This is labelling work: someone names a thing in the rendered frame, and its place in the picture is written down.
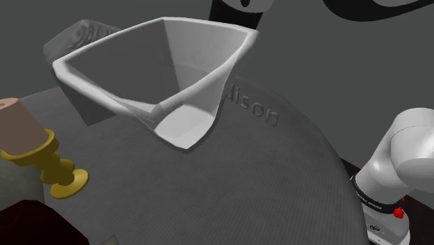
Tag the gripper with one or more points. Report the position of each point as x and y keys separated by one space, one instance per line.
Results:
x=237 y=17

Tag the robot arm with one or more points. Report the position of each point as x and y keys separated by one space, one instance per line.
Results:
x=407 y=146

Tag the white square bowl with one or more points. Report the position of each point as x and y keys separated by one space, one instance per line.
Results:
x=203 y=54

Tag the large grey ribbed domed object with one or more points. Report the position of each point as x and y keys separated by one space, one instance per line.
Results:
x=217 y=190

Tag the gold candlestick with pink candle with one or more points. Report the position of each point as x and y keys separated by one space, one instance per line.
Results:
x=51 y=163

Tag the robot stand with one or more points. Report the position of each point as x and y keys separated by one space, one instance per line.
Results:
x=421 y=217

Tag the dark red box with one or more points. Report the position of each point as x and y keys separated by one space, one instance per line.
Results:
x=30 y=225

